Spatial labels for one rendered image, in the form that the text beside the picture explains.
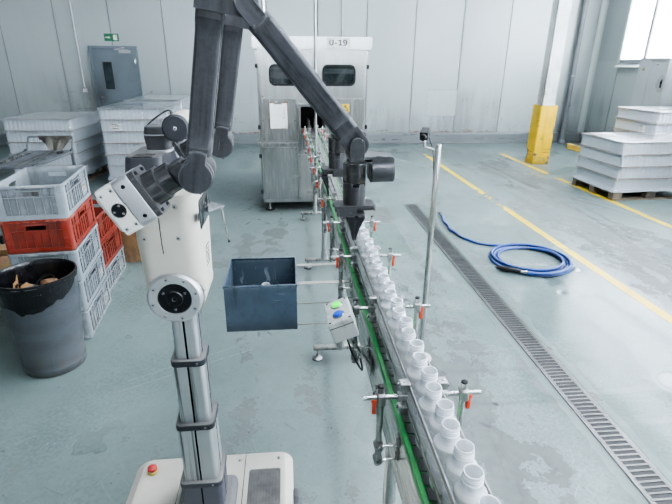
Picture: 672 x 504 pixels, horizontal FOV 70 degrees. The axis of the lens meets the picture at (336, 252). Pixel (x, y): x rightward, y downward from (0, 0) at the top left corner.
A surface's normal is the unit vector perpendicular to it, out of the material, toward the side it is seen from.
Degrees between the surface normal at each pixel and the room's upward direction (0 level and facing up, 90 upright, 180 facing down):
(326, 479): 0
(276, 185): 90
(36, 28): 90
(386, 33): 90
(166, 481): 0
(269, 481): 0
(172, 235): 90
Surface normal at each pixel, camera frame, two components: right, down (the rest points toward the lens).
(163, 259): 0.09, 0.54
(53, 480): 0.01, -0.93
